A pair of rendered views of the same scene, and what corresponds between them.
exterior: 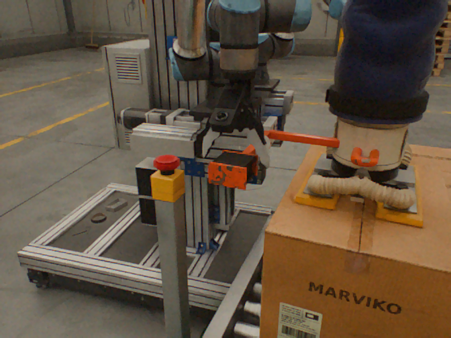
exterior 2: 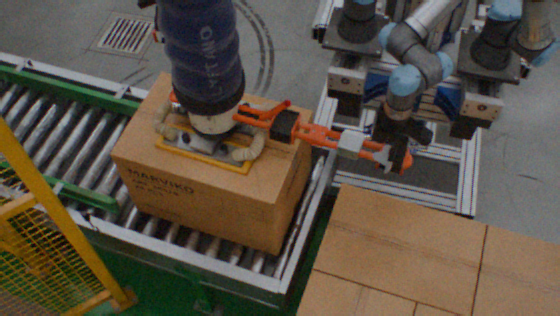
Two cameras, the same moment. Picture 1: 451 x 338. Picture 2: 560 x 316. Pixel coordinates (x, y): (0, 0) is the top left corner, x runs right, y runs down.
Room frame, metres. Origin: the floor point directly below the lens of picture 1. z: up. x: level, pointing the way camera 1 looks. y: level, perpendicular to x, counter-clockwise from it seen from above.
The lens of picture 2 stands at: (1.13, -1.53, 2.46)
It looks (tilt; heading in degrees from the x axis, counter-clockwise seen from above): 56 degrees down; 89
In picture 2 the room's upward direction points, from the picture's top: 2 degrees counter-clockwise
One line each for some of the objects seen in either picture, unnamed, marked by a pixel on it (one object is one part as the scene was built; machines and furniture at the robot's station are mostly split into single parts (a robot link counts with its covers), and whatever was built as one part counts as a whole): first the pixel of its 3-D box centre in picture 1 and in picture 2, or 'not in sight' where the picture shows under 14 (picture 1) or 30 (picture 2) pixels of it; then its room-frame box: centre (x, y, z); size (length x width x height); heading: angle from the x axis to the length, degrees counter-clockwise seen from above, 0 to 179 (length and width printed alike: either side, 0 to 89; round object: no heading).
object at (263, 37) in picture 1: (256, 47); (505, 21); (1.92, -0.16, 1.20); 0.13 x 0.12 x 0.14; 122
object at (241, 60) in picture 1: (237, 59); not in sight; (0.77, -0.03, 1.31); 0.08 x 0.08 x 0.05
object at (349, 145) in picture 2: not in sight; (350, 145); (1.36, -0.56, 1.07); 0.07 x 0.07 x 0.04; 67
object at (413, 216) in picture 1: (400, 183); (205, 146); (0.89, -0.46, 0.97); 0.34 x 0.10 x 0.05; 157
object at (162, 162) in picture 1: (166, 165); not in sight; (0.91, 0.15, 1.02); 0.07 x 0.07 x 0.04
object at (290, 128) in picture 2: not in sight; (285, 125); (1.16, -0.47, 1.08); 0.10 x 0.08 x 0.06; 67
